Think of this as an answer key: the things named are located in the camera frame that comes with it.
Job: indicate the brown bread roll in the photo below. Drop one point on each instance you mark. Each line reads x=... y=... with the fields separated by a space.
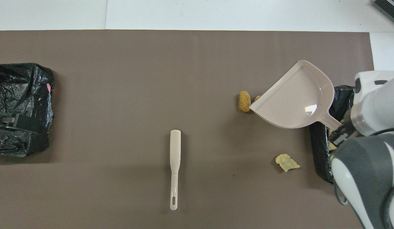
x=244 y=101

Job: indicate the beige hand brush black bristles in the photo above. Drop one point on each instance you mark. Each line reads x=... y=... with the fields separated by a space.
x=175 y=143

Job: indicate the beige plastic dustpan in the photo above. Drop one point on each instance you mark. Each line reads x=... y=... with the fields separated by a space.
x=295 y=95

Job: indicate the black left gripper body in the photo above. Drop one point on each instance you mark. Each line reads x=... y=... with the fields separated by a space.
x=6 y=119

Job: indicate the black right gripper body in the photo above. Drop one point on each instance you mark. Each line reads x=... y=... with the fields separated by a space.
x=343 y=136

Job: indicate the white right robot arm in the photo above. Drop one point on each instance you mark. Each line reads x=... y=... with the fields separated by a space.
x=375 y=105

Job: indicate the brown table mat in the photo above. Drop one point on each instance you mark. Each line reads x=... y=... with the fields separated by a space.
x=152 y=63

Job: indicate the black bag-lined trash bin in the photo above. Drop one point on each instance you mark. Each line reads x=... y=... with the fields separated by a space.
x=321 y=152

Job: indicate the pale yellow chip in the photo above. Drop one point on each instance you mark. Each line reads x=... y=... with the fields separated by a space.
x=286 y=162

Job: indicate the black bag-lined bin pink tag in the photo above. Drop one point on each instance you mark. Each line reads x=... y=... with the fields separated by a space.
x=12 y=82

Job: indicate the grey device corner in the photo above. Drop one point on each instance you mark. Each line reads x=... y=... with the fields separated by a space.
x=390 y=8

